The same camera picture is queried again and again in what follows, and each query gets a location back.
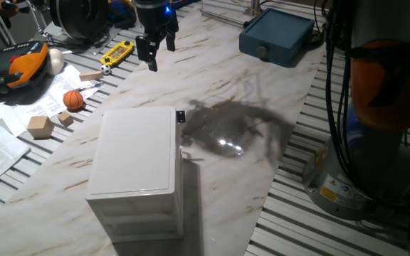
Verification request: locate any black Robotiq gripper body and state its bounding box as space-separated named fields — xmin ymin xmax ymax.
xmin=133 ymin=0 xmax=180 ymax=43

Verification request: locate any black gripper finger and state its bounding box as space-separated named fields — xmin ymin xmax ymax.
xmin=135 ymin=33 xmax=160 ymax=73
xmin=164 ymin=30 xmax=178 ymax=53

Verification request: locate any white plastic drawer cabinet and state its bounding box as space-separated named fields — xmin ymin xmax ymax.
xmin=85 ymin=105 xmax=186 ymax=244

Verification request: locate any person's left hand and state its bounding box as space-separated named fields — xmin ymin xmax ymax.
xmin=0 ymin=0 xmax=21 ymax=18

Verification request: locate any blue cloth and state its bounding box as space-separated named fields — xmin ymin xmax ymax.
xmin=108 ymin=0 xmax=137 ymax=30

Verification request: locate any long wooden block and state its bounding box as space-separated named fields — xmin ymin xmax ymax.
xmin=79 ymin=70 xmax=104 ymax=82

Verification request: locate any pen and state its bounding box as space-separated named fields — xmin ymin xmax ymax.
xmin=75 ymin=81 xmax=105 ymax=92

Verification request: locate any black round spool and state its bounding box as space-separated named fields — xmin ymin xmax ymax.
xmin=49 ymin=0 xmax=110 ymax=41

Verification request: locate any small orange basketball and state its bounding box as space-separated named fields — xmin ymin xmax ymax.
xmin=63 ymin=90 xmax=85 ymax=111

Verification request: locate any white egg-shaped object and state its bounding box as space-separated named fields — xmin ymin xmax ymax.
xmin=46 ymin=48 xmax=65 ymax=76

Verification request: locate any blue box with knob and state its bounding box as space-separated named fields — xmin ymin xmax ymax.
xmin=239 ymin=7 xmax=315 ymax=68

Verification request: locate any small wooden cube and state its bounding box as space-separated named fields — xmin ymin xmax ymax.
xmin=57 ymin=111 xmax=75 ymax=128

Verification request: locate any orange black teach pendant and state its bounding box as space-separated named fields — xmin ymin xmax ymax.
xmin=0 ymin=41 xmax=49 ymax=95

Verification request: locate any big wooden cube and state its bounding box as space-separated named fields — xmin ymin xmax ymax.
xmin=26 ymin=115 xmax=56 ymax=139

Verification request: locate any aluminium profile rail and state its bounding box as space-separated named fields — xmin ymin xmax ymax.
xmin=200 ymin=0 xmax=263 ymax=28

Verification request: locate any black cable bundle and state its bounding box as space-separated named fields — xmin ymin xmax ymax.
xmin=313 ymin=0 xmax=366 ymax=200

